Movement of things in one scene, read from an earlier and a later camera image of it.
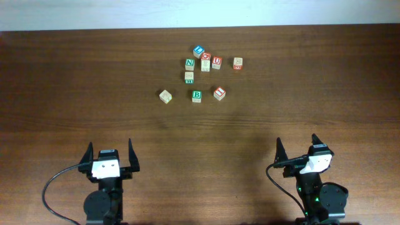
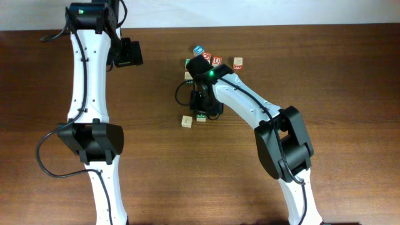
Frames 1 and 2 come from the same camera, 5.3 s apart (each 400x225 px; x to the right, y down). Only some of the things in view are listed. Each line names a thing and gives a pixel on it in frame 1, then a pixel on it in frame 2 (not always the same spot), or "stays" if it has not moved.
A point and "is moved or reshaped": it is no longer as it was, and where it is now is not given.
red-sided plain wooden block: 237,64 stays
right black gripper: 281,160 -> 194,105
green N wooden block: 189,64 stays
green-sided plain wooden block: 189,77 stays
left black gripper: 125,172 -> 132,54
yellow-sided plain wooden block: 165,97 -> 187,121
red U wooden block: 216,62 stays
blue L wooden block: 197,51 stays
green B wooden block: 197,96 is moved or reshaped
